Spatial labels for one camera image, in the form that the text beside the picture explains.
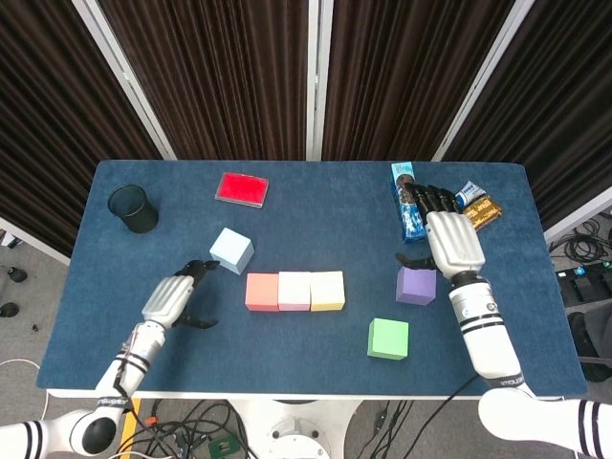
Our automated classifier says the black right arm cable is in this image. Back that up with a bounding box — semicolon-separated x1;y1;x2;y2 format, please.
410;372;482;459

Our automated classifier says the black floor cable bundle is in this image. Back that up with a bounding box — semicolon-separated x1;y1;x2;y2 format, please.
119;400;254;459

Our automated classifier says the pink cube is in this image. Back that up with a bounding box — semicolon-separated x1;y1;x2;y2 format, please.
277;271;313;312

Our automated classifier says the black mesh pen cup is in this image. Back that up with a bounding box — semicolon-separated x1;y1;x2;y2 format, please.
106;184;160;234

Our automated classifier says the gold foil snack pack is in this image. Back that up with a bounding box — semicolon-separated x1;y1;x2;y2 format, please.
461;194;504;231

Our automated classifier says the purple cube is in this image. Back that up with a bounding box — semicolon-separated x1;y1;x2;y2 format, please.
395;265;438;306

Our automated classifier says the white blue toothpaste tube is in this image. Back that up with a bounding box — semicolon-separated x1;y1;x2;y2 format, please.
453;180;488;208

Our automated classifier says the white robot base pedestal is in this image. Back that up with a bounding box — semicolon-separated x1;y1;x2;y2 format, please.
228;398;361;459

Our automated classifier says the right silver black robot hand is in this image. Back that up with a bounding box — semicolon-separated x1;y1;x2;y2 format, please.
394;181;486;282

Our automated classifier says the black cable pile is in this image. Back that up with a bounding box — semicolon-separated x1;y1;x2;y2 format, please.
549;217;612;269

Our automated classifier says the green cube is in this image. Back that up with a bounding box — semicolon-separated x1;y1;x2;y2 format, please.
366;317;410;361

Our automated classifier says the blue cookie box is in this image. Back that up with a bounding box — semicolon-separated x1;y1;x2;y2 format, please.
390;161;428;244

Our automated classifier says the red-orange cube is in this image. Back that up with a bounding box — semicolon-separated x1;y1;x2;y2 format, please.
245;273;281;313

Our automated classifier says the black cable with inline plug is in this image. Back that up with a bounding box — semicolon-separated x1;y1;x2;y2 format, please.
372;400;415;459

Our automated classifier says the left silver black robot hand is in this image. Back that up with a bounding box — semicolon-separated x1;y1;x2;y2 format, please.
142;259;221;332

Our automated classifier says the yellow floor tape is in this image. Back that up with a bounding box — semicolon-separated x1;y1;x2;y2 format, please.
119;399;142;450

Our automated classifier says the green circuit board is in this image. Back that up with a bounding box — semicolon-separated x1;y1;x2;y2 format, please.
208;435;239;458

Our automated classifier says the light blue cube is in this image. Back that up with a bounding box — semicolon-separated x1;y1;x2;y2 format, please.
208;227;255;276

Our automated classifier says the yellow cube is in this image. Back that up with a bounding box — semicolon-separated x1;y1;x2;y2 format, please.
309;270;346;313

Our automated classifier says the red ink pad case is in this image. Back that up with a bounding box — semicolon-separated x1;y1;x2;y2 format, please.
214;171;271;208

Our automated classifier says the blue table cloth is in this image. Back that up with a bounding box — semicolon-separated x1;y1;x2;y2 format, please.
36;159;588;397

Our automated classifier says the brown partition panel white frame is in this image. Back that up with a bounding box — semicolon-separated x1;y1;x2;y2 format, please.
317;0;535;163
0;0;178;267
432;0;612;243
85;0;319;162

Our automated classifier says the white table frame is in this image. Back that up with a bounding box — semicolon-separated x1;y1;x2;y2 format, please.
47;389;575;402

